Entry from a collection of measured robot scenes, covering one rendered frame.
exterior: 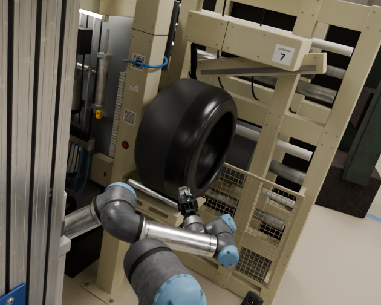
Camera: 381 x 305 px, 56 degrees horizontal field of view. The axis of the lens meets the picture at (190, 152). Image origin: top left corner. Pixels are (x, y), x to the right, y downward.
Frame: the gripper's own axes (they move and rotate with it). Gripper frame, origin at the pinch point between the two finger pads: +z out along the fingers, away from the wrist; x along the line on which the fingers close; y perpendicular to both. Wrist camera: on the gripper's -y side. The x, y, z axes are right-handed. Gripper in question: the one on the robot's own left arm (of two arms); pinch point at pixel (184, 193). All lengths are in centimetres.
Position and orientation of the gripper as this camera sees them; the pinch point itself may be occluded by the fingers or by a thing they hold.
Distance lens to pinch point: 166.2
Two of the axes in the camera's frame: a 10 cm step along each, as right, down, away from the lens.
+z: -1.8, -5.6, 8.1
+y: -1.0, -8.1, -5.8
